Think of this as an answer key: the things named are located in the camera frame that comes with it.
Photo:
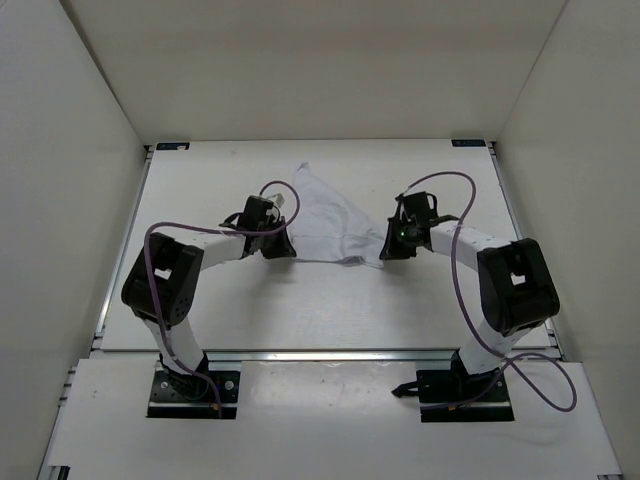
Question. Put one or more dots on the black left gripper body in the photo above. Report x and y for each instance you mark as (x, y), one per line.
(266, 225)

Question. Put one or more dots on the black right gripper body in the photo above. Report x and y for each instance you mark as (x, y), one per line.
(407, 226)

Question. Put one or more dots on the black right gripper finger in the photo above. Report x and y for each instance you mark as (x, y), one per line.
(408, 245)
(390, 249)

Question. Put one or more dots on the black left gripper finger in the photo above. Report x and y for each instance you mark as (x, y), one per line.
(274, 246)
(286, 248)

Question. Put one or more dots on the white skirt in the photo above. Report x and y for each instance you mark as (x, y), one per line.
(330, 228)

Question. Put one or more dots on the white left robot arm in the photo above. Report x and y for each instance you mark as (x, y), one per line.
(161, 286)

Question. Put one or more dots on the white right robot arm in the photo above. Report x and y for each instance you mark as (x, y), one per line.
(517, 293)

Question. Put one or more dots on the right corner label sticker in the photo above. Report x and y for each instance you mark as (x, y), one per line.
(468, 143)

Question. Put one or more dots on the corner label sticker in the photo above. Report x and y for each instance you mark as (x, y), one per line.
(172, 146)
(468, 143)

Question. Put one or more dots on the left corner label sticker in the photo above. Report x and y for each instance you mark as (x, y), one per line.
(172, 146)

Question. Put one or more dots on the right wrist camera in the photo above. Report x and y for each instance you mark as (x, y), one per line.
(400, 209)

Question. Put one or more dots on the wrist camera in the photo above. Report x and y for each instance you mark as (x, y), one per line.
(400, 209)
(276, 203)

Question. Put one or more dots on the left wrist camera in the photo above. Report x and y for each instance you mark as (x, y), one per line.
(276, 203)

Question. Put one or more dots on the front aluminium rail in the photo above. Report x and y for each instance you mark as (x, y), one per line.
(335, 356)

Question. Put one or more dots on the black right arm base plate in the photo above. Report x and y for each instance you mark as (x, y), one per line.
(448, 397)

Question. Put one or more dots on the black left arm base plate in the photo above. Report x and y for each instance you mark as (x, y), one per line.
(168, 400)

